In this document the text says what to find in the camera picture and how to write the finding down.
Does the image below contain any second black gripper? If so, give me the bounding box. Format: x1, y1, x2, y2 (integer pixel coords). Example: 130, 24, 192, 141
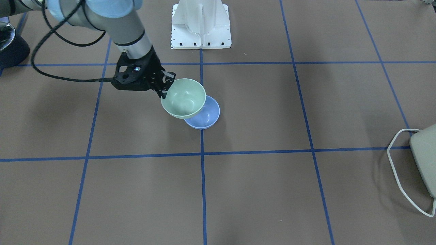
111, 46, 176, 99

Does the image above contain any green bowl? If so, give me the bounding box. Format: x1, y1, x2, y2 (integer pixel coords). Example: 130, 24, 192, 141
160, 79, 206, 119

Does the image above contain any blue bowl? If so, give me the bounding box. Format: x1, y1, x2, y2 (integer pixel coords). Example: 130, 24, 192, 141
184, 96, 221, 130

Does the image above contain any second grey robot arm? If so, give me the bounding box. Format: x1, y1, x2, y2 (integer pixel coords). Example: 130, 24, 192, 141
1, 0, 175, 99

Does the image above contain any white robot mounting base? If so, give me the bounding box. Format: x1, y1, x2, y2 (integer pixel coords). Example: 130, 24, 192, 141
170, 0, 232, 49

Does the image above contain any dark round pot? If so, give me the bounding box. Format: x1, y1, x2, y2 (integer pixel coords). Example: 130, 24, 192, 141
0, 21, 30, 69

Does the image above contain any beige box device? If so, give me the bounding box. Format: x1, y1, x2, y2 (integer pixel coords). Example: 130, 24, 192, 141
409, 124, 436, 198

